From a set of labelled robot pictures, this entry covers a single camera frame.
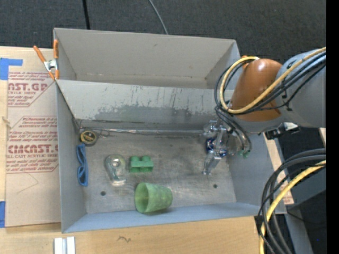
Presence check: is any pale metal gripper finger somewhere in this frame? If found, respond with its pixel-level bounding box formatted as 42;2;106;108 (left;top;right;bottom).
202;152;214;175
209;156;221;176

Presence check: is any dark blue patterned object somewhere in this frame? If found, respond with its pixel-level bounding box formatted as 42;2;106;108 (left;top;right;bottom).
206;138;228;158

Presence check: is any grey metal bin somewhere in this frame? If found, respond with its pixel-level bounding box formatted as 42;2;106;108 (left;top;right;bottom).
52;27;287;234

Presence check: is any green plastic cup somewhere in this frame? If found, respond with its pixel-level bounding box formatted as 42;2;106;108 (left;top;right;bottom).
133;182;174;214

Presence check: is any green toy brick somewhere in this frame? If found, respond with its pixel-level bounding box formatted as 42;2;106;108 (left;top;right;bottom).
128;155;155;174

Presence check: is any clear glass light bulb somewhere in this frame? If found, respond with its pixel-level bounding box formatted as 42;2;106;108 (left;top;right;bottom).
103;153;128;187

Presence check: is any brown cardboard board red print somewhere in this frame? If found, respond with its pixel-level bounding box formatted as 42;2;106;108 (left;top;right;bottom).
0;46;62;228

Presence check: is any black cylinder on white bracket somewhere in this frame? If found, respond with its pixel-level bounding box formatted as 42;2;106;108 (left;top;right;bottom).
264;122;301;140

